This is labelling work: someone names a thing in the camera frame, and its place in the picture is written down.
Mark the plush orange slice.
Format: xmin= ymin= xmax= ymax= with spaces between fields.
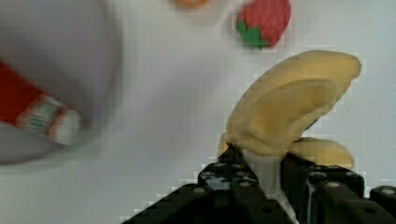
xmin=170 ymin=0 xmax=210 ymax=9

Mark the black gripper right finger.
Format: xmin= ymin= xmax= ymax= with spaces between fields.
xmin=281 ymin=154 xmax=395 ymax=224

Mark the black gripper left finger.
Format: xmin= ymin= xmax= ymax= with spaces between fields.
xmin=121 ymin=147 xmax=294 ymax=224

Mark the red plush ketchup bottle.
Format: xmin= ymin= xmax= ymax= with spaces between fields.
xmin=0 ymin=63 xmax=82 ymax=146

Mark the grey round plate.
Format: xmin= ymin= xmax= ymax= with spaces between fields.
xmin=0 ymin=0 xmax=121 ymax=147

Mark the light red plush strawberry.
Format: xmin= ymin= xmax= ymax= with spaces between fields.
xmin=235 ymin=0 xmax=291 ymax=49

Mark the yellow plush banana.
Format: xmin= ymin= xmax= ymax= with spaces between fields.
xmin=218 ymin=50 xmax=361 ymax=168

